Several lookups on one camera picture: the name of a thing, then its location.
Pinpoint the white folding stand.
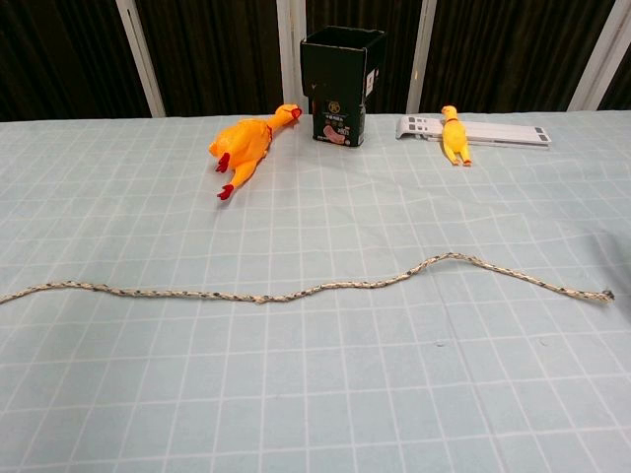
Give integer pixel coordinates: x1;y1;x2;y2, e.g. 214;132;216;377
394;115;552;150

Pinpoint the small yellow rubber chicken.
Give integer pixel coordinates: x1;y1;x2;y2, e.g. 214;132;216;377
440;104;473;168

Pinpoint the white frame post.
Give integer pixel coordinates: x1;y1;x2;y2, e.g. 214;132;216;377
406;0;439;115
275;0;308;117
567;0;631;112
115;0;167;118

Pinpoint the light blue checked tablecloth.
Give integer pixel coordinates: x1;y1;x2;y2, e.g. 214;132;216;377
0;110;631;473

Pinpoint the large orange rubber chicken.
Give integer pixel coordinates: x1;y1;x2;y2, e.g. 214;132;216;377
206;102;303;201

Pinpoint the beige speckled braided rope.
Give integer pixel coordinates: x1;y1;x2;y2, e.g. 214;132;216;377
0;251;616;305

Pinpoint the black open cardboard box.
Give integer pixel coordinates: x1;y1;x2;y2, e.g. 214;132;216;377
299;25;386;149

